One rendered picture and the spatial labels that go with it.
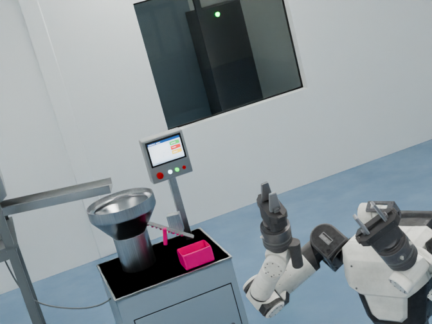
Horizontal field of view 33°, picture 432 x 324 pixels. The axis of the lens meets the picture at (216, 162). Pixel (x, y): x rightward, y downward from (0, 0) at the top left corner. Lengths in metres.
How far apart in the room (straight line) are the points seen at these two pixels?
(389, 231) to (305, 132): 4.95
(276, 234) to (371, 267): 0.35
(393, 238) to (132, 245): 2.15
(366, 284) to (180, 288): 1.58
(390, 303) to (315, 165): 4.64
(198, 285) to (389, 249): 1.96
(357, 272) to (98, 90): 4.19
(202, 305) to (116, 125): 2.78
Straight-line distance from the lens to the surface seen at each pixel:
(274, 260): 2.18
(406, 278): 2.03
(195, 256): 3.75
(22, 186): 6.28
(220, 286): 3.83
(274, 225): 2.10
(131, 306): 3.73
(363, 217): 2.32
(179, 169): 3.99
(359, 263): 2.34
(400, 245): 1.96
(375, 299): 2.39
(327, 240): 2.44
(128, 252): 3.90
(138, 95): 6.30
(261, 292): 2.35
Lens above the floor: 2.22
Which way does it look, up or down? 15 degrees down
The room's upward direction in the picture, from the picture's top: 15 degrees counter-clockwise
